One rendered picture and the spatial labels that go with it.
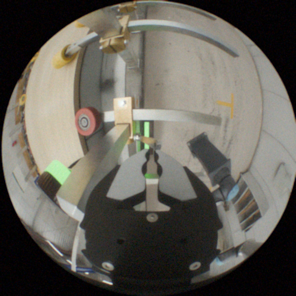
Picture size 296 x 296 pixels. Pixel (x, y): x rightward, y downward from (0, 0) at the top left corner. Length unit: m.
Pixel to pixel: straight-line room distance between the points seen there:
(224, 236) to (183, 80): 1.45
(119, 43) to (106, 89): 0.39
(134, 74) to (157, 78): 0.73
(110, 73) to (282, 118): 2.78
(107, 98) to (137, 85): 0.20
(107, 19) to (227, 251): 0.90
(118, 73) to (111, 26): 0.40
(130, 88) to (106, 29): 0.32
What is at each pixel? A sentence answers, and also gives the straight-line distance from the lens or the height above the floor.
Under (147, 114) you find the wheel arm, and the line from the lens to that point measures 0.27.
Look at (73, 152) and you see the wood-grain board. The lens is 0.38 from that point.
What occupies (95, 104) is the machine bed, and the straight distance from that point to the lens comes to 0.52.
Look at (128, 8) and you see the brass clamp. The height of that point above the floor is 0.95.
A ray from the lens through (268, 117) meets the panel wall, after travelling 2.72.
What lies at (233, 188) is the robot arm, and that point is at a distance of 0.86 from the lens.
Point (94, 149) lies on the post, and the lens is 0.15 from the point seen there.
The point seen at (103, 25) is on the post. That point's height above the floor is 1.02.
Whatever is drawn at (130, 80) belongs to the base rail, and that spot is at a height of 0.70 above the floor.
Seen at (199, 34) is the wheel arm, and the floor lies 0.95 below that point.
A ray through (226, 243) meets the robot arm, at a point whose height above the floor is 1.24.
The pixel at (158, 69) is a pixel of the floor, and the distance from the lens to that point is 1.18.
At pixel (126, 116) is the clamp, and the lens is 0.26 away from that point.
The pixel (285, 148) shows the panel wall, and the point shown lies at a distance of 2.59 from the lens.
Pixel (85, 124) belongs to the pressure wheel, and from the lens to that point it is 0.28.
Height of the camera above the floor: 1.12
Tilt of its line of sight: 61 degrees down
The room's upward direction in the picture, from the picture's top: 178 degrees counter-clockwise
